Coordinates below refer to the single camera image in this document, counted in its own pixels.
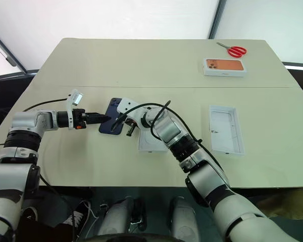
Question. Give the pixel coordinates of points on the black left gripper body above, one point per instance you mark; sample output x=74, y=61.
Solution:
x=78, y=118

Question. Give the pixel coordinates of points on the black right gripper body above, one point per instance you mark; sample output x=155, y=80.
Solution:
x=131, y=123

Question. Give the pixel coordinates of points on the dark blue smartphone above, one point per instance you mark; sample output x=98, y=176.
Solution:
x=108, y=118

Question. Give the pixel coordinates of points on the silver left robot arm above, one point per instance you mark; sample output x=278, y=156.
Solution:
x=22, y=121

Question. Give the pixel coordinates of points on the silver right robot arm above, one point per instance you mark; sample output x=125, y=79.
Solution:
x=166, y=128

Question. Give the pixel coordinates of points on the white phone box base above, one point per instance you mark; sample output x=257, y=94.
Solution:
x=149, y=145

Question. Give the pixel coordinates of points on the white phone box lid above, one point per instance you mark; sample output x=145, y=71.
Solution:
x=226, y=128

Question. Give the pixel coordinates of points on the white box with orange phone print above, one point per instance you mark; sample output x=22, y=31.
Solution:
x=226, y=66

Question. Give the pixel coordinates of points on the silver left robot leg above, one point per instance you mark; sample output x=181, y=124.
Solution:
x=114, y=216

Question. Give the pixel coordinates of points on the silver robot leg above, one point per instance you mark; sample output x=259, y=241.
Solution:
x=184, y=219
x=114, y=216

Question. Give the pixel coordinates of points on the black sneaker with white laces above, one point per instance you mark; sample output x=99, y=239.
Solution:
x=77, y=215

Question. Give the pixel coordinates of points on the silver right robot leg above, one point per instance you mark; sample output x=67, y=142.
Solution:
x=184, y=219

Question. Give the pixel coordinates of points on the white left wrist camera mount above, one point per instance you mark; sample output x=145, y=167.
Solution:
x=71, y=106

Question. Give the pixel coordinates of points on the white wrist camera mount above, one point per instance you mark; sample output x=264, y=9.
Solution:
x=126, y=104
x=71, y=106

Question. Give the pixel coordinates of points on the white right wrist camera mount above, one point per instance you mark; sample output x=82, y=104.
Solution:
x=126, y=104

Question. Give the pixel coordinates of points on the dark metal window frame bar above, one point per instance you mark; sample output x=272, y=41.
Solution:
x=217, y=19
x=7, y=51

